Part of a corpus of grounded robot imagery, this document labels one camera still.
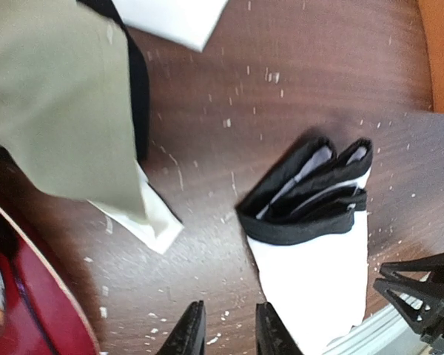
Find olive green underwear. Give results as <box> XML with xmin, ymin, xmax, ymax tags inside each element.
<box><xmin>0</xmin><ymin>1</ymin><xmax>183</xmax><ymax>253</ymax></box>

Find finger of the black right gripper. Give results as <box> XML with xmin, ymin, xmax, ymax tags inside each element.
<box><xmin>373</xmin><ymin>253</ymin><xmax>444</xmax><ymax>351</ymax></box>

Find orange compartment tray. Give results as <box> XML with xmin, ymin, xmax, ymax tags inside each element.
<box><xmin>418</xmin><ymin>0</ymin><xmax>444</xmax><ymax>114</ymax></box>

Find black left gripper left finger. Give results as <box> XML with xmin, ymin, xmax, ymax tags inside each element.
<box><xmin>157</xmin><ymin>300</ymin><xmax>206</xmax><ymax>355</ymax></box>

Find pink white underwear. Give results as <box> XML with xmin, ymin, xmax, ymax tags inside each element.
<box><xmin>114</xmin><ymin>0</ymin><xmax>227</xmax><ymax>53</ymax></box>

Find white black boxer briefs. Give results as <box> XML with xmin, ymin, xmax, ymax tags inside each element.
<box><xmin>236</xmin><ymin>137</ymin><xmax>374</xmax><ymax>354</ymax></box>

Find aluminium front rail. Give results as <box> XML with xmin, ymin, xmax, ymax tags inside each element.
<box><xmin>324</xmin><ymin>305</ymin><xmax>428</xmax><ymax>354</ymax></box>

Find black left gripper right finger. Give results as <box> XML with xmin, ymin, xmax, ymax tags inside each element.
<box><xmin>255</xmin><ymin>302</ymin><xmax>300</xmax><ymax>355</ymax></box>

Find round red tray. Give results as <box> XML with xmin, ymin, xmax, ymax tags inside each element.
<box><xmin>0</xmin><ymin>195</ymin><xmax>100</xmax><ymax>354</ymax></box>

